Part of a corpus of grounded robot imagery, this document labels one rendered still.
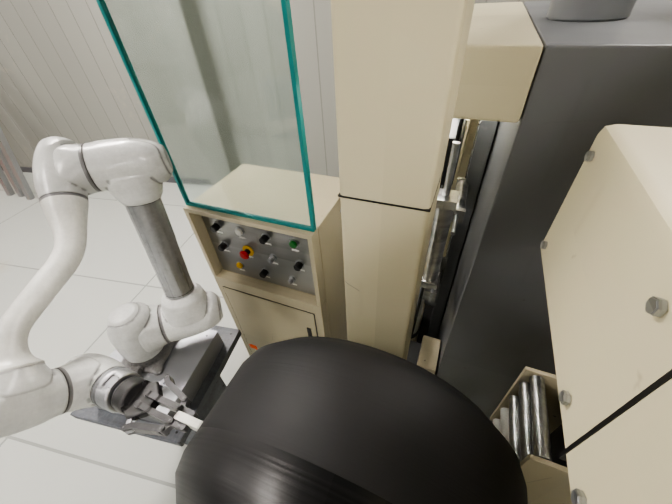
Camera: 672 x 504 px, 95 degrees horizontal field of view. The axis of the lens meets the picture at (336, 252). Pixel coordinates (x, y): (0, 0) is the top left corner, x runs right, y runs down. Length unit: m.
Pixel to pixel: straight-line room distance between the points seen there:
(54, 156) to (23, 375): 0.54
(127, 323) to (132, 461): 1.12
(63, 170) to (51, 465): 1.83
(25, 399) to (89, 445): 1.61
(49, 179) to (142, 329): 0.56
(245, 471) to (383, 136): 0.43
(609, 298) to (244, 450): 0.41
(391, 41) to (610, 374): 0.32
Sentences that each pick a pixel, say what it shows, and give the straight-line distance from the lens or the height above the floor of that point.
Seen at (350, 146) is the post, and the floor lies 1.73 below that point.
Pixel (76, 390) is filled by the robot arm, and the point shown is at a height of 1.25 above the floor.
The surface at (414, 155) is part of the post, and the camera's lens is 0.39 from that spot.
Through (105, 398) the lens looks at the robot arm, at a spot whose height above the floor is 1.24.
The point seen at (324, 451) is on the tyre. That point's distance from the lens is 0.44.
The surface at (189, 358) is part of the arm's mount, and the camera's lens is 1.47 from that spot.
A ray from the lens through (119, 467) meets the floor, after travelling 2.32.
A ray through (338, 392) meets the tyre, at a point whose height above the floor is 1.47.
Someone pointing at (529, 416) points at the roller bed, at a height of 1.16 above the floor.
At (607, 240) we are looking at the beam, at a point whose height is 1.74.
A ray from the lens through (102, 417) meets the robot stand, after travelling 1.65.
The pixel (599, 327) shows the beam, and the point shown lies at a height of 1.71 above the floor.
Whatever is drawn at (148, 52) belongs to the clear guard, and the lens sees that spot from 1.11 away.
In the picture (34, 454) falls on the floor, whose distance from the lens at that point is 2.65.
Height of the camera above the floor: 1.89
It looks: 41 degrees down
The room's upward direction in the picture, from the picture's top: 4 degrees counter-clockwise
